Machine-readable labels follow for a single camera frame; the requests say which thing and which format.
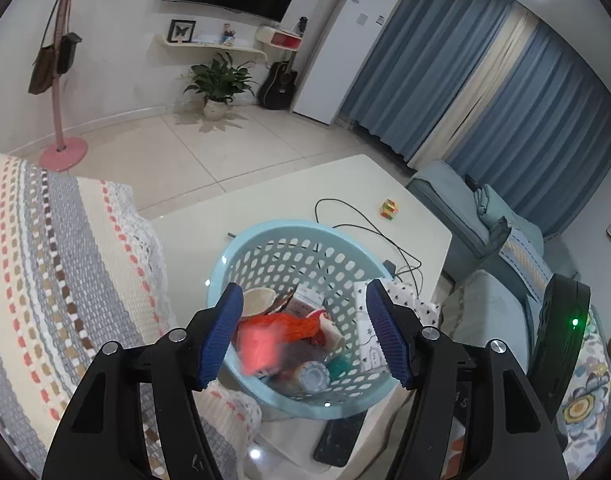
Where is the black smartphone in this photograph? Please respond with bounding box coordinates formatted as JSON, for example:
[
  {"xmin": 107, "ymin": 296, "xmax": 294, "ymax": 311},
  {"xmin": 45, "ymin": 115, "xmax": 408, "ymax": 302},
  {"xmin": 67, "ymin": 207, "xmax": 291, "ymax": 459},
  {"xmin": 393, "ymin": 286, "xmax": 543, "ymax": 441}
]
[{"xmin": 313, "ymin": 412, "xmax": 366, "ymax": 468}]

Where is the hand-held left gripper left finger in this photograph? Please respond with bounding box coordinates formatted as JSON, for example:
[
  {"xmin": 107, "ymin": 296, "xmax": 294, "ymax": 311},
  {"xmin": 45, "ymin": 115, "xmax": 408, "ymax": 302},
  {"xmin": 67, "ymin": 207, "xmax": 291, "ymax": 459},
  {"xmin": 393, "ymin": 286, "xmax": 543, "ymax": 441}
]
[{"xmin": 42, "ymin": 282, "xmax": 245, "ymax": 480}]

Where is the folded light blue cloth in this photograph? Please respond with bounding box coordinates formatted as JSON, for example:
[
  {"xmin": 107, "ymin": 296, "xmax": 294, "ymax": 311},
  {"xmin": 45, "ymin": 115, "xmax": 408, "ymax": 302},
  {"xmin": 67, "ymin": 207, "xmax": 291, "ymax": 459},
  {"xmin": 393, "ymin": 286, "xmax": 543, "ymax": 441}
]
[{"xmin": 475, "ymin": 185, "xmax": 511, "ymax": 231}]

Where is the white carton box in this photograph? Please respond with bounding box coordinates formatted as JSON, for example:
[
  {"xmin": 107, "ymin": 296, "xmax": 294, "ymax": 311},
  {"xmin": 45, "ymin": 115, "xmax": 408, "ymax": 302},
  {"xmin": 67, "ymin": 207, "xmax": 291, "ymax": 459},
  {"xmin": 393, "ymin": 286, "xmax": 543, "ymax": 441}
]
[{"xmin": 286, "ymin": 284, "xmax": 323, "ymax": 318}]

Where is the pink coat stand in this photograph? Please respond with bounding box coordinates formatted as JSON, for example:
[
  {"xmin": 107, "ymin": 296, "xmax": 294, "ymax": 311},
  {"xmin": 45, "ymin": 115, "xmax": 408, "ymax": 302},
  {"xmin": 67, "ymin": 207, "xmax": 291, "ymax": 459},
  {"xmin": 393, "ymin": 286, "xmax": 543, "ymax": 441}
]
[{"xmin": 38, "ymin": 0, "xmax": 89, "ymax": 171}]

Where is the white refrigerator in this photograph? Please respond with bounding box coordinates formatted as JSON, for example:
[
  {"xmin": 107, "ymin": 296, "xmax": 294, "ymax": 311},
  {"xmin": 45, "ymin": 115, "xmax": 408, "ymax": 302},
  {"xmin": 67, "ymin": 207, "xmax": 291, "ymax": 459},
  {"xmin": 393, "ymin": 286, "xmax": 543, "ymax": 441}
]
[{"xmin": 292, "ymin": 0, "xmax": 403, "ymax": 126}]

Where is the beige curtain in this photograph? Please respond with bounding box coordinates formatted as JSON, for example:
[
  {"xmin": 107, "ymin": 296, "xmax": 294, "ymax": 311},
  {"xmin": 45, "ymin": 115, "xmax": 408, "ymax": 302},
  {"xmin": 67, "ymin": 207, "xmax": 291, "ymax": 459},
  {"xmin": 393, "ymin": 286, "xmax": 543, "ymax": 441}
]
[{"xmin": 408, "ymin": 2, "xmax": 541, "ymax": 171}]

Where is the beige bowl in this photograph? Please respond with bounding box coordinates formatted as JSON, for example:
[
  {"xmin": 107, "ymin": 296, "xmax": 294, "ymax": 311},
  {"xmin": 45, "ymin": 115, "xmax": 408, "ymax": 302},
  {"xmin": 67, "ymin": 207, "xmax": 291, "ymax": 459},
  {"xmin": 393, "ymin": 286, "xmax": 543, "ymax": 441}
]
[{"xmin": 242, "ymin": 287, "xmax": 276, "ymax": 321}]

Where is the black hanging bag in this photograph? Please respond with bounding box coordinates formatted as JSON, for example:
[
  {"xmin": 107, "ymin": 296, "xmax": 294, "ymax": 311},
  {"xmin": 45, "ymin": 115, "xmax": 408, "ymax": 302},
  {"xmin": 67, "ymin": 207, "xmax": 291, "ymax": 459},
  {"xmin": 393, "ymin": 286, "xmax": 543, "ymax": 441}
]
[{"xmin": 56, "ymin": 32, "xmax": 82, "ymax": 75}]

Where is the white and red wall box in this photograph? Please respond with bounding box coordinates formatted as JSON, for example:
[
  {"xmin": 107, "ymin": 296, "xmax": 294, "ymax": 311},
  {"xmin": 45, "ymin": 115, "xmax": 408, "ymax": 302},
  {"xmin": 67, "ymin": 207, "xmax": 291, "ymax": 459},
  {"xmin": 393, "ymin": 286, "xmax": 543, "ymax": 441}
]
[{"xmin": 256, "ymin": 25, "xmax": 302, "ymax": 52}]

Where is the light blue sofa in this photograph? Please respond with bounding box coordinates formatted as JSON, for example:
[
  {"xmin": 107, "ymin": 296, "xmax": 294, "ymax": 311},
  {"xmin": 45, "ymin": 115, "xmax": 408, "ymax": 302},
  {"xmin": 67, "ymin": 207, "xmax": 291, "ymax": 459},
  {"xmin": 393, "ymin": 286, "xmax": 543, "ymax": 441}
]
[{"xmin": 405, "ymin": 160, "xmax": 586, "ymax": 361}]

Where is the black acoustic guitar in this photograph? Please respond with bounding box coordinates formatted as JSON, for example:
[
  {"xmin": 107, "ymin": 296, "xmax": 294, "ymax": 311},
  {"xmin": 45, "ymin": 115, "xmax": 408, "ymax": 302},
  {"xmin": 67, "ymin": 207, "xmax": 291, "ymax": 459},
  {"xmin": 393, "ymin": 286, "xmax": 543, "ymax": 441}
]
[{"xmin": 257, "ymin": 16, "xmax": 299, "ymax": 110}]

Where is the blue curtain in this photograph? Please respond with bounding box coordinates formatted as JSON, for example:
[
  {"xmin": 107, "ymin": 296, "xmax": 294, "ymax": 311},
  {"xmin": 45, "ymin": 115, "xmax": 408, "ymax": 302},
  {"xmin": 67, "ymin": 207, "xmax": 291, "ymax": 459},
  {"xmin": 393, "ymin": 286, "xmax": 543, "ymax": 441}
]
[
  {"xmin": 343, "ymin": 0, "xmax": 513, "ymax": 158},
  {"xmin": 445, "ymin": 25, "xmax": 611, "ymax": 236}
]

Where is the floral cushion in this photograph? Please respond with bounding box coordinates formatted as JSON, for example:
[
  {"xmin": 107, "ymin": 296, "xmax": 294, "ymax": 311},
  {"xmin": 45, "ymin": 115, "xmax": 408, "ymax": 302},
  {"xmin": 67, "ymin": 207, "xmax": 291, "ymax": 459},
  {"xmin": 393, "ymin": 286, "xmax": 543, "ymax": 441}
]
[{"xmin": 560, "ymin": 310, "xmax": 611, "ymax": 480}]

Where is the red packet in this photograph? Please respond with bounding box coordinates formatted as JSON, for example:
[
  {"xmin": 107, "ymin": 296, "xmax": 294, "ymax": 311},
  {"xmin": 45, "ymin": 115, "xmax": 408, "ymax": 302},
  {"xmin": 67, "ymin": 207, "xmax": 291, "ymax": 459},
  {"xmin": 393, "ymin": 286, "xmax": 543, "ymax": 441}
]
[{"xmin": 237, "ymin": 324, "xmax": 286, "ymax": 376}]

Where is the light blue plastic basket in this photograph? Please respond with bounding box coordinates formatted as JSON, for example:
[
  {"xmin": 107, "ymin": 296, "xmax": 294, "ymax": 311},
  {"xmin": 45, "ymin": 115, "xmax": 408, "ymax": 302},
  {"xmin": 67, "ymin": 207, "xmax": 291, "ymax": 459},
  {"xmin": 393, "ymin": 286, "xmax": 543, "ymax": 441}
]
[{"xmin": 207, "ymin": 219, "xmax": 421, "ymax": 420}]

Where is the cream wall shelf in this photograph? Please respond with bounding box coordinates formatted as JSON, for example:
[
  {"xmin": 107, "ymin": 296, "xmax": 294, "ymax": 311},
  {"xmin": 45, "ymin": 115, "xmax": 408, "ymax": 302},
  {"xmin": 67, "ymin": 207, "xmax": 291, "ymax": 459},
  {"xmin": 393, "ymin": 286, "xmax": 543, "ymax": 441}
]
[{"xmin": 156, "ymin": 35, "xmax": 266, "ymax": 58}]

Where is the striped woven blanket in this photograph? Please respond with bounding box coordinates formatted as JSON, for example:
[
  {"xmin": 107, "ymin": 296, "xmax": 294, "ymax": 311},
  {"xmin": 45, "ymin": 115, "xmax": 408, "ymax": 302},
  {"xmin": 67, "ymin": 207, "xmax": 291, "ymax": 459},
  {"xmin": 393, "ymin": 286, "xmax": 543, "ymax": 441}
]
[{"xmin": 0, "ymin": 152, "xmax": 264, "ymax": 480}]

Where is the framed butterfly picture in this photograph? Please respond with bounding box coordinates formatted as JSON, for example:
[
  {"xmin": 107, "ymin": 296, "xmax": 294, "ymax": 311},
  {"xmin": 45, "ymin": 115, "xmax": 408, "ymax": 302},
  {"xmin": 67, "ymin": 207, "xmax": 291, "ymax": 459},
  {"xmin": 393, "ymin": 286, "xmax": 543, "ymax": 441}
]
[{"xmin": 168, "ymin": 19, "xmax": 196, "ymax": 43}]

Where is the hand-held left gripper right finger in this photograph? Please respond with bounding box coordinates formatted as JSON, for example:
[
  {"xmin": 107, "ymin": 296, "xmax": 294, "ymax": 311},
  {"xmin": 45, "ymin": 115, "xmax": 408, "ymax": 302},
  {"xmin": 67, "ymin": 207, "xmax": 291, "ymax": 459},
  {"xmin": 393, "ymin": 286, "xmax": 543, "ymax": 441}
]
[{"xmin": 365, "ymin": 279, "xmax": 569, "ymax": 480}]

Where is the brown hanging bag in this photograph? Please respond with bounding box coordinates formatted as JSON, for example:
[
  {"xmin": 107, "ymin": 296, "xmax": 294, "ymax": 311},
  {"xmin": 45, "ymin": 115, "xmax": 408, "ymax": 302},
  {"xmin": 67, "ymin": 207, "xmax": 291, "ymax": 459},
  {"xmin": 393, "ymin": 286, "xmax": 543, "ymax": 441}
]
[{"xmin": 28, "ymin": 0, "xmax": 61, "ymax": 96}]

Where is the potted green plant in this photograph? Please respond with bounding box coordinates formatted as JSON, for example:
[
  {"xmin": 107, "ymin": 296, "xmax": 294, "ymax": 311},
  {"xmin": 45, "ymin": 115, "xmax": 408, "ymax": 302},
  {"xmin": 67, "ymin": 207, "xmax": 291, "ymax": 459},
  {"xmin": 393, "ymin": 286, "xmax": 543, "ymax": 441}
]
[{"xmin": 183, "ymin": 51, "xmax": 259, "ymax": 121}]

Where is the clear plastic bottle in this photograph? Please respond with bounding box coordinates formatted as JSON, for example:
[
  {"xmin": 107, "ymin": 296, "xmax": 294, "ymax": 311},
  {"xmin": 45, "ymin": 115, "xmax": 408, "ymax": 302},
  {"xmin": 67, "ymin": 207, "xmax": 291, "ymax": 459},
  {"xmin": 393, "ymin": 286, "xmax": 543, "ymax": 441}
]
[{"xmin": 286, "ymin": 360, "xmax": 332, "ymax": 396}]

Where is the black cable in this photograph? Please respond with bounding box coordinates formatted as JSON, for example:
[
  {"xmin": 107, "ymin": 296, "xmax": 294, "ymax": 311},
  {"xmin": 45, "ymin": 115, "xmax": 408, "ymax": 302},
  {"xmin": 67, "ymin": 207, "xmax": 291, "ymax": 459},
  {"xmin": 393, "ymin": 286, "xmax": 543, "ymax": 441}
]
[{"xmin": 314, "ymin": 198, "xmax": 423, "ymax": 296}]

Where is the white printed cloth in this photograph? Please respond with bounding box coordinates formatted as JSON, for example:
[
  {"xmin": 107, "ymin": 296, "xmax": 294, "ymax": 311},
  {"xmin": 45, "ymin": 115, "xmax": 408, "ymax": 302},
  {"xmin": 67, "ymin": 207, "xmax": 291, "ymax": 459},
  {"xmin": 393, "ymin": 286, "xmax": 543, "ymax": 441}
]
[{"xmin": 353, "ymin": 280, "xmax": 440, "ymax": 373}]

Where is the paper cup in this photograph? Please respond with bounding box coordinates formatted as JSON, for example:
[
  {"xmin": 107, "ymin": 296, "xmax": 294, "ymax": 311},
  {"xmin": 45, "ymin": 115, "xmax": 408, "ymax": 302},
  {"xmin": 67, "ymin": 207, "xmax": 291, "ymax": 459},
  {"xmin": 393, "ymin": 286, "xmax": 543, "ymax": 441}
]
[{"xmin": 318, "ymin": 317, "xmax": 345, "ymax": 351}]

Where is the orange mesh bag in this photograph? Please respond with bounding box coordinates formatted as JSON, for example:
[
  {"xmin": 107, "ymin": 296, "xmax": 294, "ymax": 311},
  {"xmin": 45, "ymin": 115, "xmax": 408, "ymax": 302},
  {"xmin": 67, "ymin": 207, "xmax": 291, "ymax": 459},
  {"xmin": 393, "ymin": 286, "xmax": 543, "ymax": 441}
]
[{"xmin": 266, "ymin": 310, "xmax": 331, "ymax": 342}]

